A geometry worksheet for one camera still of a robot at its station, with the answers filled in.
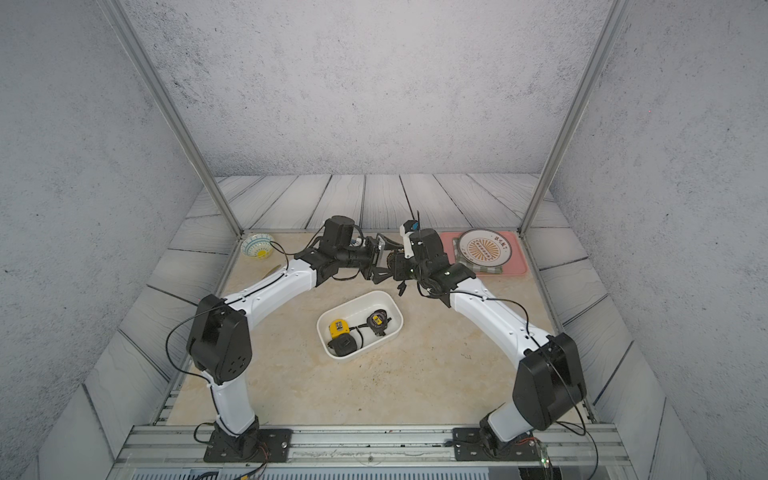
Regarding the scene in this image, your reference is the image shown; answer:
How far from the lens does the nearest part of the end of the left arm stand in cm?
74

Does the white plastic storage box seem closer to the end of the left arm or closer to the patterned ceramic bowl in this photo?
the end of the left arm

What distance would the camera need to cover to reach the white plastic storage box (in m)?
0.89

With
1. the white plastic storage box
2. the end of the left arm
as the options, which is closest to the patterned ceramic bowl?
the white plastic storage box
